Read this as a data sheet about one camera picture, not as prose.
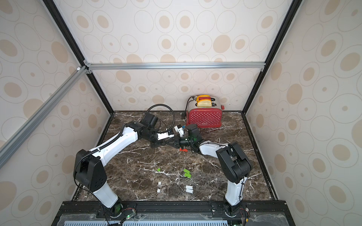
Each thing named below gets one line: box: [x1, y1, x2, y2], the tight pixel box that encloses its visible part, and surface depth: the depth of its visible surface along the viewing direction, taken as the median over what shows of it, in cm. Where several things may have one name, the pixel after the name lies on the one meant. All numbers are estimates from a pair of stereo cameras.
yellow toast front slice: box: [197, 99, 213, 107], surface depth 99 cm
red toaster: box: [185, 96, 225, 129], surface depth 102 cm
